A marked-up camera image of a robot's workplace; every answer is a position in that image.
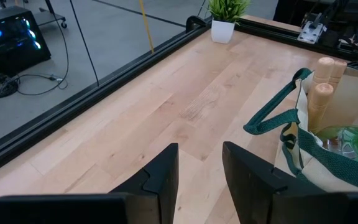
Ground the black aluminium table frame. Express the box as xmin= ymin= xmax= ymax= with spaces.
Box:
xmin=0 ymin=14 xmax=358 ymax=181

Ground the wooden-handled garden trowel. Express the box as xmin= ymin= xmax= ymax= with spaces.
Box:
xmin=328 ymin=60 xmax=348 ymax=91
xmin=309 ymin=57 xmax=335 ymax=86

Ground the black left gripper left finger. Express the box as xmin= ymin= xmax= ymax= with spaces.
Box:
xmin=109 ymin=142 xmax=180 ymax=224

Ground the grey cart with caster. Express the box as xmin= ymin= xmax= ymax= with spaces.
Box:
xmin=0 ymin=0 xmax=68 ymax=29

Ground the black computer tower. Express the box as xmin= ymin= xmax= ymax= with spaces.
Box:
xmin=0 ymin=6 xmax=52 ymax=77

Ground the green plant in white pot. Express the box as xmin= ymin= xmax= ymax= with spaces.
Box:
xmin=208 ymin=0 xmax=251 ymax=44

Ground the white metal bracket plate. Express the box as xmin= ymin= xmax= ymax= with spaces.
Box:
xmin=296 ymin=21 xmax=328 ymax=45

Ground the cream canvas bag green trim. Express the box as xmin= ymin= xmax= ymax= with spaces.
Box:
xmin=243 ymin=67 xmax=358 ymax=194

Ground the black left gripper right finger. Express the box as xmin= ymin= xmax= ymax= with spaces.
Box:
xmin=222 ymin=141 xmax=347 ymax=224

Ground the black floor cable bundle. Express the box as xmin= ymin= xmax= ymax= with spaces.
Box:
xmin=0 ymin=70 xmax=70 ymax=101

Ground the yellow extension cable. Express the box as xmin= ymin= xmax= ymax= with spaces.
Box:
xmin=137 ymin=0 xmax=155 ymax=54

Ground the metal hand rake wooden handle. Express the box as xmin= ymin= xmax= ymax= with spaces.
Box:
xmin=306 ymin=82 xmax=334 ymax=134

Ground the thin black hanging cable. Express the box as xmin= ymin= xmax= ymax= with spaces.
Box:
xmin=69 ymin=0 xmax=101 ymax=87

